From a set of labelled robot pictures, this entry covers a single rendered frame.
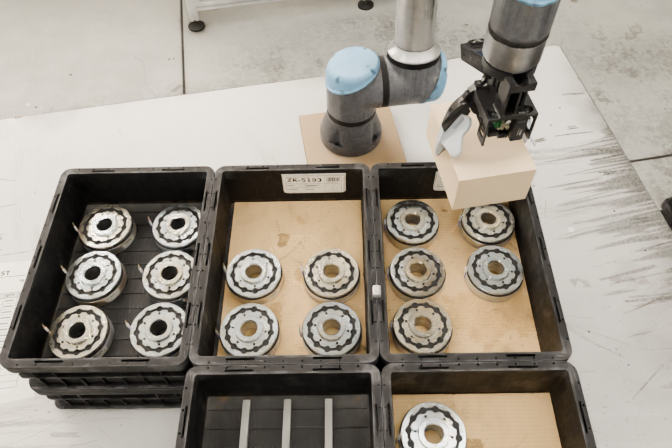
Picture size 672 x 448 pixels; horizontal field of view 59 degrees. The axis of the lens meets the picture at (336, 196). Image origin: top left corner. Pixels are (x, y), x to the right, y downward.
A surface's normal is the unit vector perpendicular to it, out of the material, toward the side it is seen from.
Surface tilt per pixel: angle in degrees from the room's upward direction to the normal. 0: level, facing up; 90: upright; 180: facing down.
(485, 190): 90
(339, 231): 0
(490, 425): 0
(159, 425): 0
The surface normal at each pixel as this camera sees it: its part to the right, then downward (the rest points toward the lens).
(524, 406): -0.02, -0.59
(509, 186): 0.17, 0.79
